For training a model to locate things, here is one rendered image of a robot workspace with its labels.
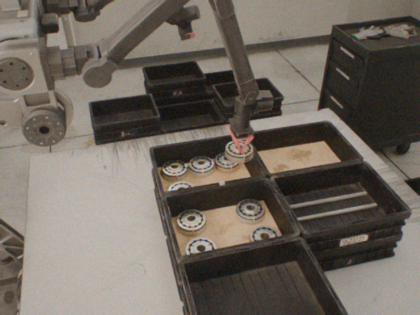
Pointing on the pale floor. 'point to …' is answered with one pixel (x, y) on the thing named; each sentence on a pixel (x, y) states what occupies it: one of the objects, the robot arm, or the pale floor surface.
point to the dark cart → (375, 83)
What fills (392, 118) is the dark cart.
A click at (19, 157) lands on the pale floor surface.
